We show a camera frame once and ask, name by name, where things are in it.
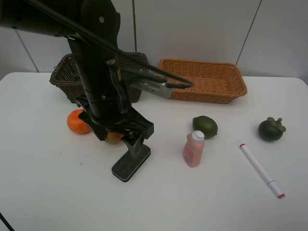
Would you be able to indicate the green lime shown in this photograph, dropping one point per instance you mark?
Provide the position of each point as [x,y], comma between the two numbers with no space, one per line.
[206,125]

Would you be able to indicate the orange tangerine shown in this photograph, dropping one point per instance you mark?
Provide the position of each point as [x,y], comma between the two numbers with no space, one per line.
[75,124]

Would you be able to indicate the white marker pink caps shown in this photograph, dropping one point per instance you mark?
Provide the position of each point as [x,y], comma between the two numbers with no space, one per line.
[270,182]

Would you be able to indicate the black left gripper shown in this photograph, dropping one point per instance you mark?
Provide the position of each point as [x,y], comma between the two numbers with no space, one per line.
[133,122]

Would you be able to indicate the pink bottle white cap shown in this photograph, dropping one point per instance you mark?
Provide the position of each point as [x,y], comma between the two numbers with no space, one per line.
[193,149]

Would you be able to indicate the dark brown wicker basket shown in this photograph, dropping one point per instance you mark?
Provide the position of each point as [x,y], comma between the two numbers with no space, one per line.
[66,77]

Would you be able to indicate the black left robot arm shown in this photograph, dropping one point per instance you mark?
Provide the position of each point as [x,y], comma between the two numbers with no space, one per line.
[91,28]

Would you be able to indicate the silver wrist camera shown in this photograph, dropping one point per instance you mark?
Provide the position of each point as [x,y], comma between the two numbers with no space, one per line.
[147,82]

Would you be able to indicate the black whiteboard eraser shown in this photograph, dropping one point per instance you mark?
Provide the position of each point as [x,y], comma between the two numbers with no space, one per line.
[127,165]

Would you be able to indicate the dark mangosteen green stem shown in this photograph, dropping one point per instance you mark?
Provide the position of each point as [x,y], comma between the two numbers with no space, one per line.
[271,129]

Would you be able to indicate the orange wicker basket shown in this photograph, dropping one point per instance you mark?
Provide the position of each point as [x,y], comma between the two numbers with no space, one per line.
[213,82]

